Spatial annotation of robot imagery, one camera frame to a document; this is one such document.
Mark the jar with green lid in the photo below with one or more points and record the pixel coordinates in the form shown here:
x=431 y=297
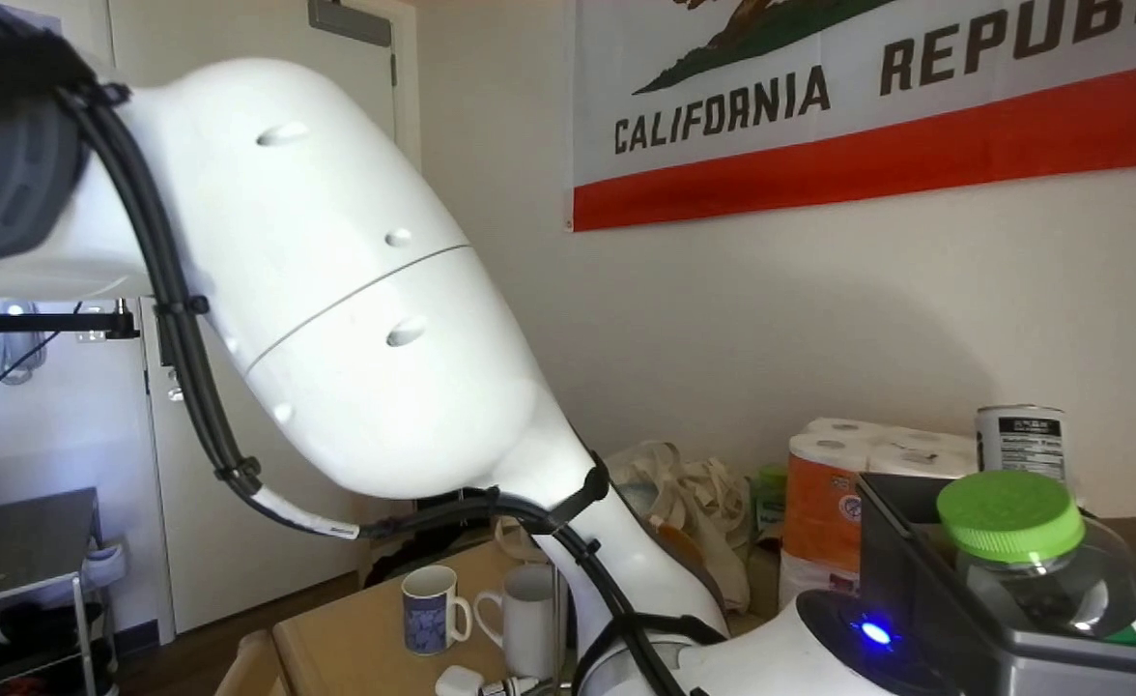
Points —
x=1014 y=517

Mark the California Republic flag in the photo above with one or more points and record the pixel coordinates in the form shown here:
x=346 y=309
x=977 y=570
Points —
x=850 y=167

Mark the black metal shelf cart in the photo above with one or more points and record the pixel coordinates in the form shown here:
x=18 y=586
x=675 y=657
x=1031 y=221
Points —
x=15 y=542

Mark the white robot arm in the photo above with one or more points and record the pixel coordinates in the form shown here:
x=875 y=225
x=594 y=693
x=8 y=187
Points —
x=339 y=257

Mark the black horizontal bar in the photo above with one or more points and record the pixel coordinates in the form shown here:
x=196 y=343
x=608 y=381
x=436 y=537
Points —
x=42 y=321

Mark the blue mug with white interior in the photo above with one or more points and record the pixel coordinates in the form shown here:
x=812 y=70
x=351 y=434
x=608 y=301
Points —
x=431 y=618

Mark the orange paper towel pack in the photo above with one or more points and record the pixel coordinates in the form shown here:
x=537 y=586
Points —
x=820 y=517

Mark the white door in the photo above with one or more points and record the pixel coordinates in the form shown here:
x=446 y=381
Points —
x=245 y=40

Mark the small green bottle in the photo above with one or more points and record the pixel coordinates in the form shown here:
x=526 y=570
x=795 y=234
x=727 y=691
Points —
x=767 y=504

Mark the white labelled can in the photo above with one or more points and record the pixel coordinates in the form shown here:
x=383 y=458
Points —
x=1020 y=448

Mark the white ceramic mug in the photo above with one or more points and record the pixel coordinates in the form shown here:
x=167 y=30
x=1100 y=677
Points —
x=531 y=623

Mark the cream canvas tote bag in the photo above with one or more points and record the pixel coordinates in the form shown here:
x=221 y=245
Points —
x=689 y=507

